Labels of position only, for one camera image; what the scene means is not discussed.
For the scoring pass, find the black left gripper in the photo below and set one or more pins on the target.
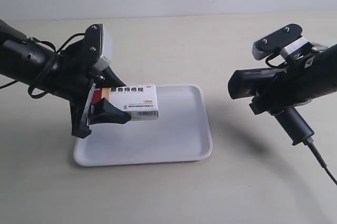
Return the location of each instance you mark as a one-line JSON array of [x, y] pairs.
[[74, 81]]

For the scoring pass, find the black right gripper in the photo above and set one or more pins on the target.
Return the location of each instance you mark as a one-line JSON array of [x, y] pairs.
[[269, 87]]

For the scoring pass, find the black barcode scanner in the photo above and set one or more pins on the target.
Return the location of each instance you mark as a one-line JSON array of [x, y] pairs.
[[240, 85]]

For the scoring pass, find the white red medicine box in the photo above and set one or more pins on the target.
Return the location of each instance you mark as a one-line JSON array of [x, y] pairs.
[[138, 101]]

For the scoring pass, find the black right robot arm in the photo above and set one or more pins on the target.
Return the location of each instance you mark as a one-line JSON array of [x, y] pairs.
[[305, 75]]

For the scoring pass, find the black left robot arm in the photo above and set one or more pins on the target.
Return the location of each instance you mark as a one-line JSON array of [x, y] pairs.
[[33, 62]]

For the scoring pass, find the white plastic tray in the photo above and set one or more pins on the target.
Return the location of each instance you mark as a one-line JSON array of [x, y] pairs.
[[180, 134]]

